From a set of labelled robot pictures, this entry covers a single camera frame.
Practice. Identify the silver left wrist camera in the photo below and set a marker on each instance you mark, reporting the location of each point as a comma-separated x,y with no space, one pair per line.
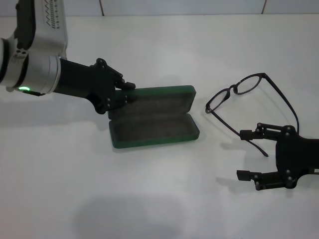
49,37

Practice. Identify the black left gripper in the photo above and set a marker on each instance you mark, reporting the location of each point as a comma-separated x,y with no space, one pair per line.
84,82

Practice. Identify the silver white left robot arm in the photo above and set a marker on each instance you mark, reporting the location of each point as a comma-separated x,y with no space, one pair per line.
40,74

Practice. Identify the black glasses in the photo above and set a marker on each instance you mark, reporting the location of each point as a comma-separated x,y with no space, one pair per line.
233,87

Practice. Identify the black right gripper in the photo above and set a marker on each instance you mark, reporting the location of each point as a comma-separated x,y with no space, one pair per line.
296,156

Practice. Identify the green glasses case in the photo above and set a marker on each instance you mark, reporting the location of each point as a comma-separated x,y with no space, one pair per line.
154,132

